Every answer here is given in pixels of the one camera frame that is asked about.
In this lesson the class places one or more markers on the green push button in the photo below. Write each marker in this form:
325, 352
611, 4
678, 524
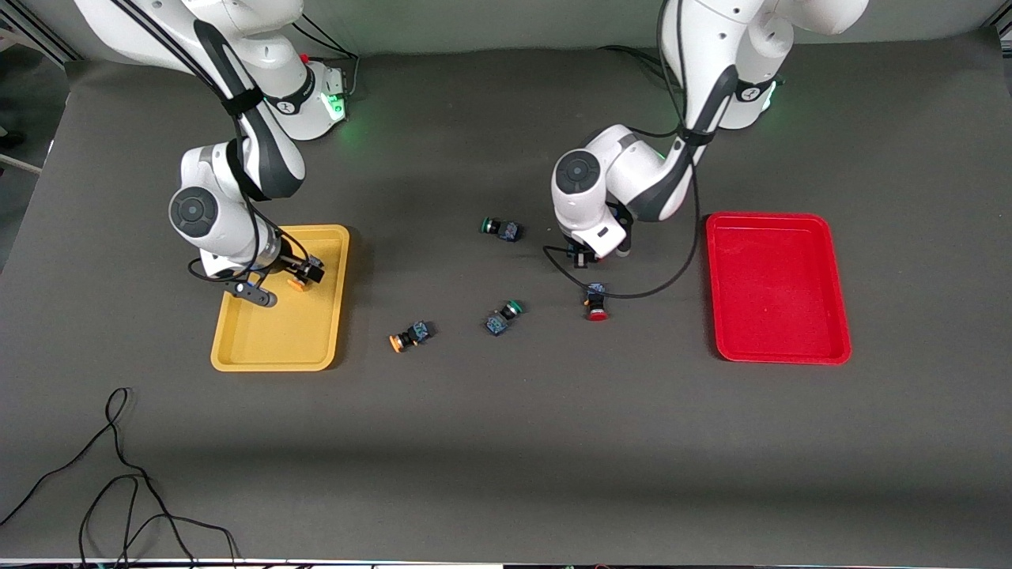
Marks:
504, 318
500, 229

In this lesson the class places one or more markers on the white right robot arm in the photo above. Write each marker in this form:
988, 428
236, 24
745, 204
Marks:
213, 213

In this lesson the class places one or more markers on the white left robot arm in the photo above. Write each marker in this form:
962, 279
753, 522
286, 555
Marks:
601, 174

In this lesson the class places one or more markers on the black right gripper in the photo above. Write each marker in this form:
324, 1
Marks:
294, 261

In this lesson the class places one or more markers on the yellow plastic tray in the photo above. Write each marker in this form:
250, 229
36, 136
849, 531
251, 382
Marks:
269, 340

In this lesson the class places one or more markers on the red plastic tray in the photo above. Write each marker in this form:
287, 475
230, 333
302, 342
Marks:
775, 288

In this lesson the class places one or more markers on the grey metal frame rail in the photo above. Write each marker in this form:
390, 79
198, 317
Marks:
32, 35

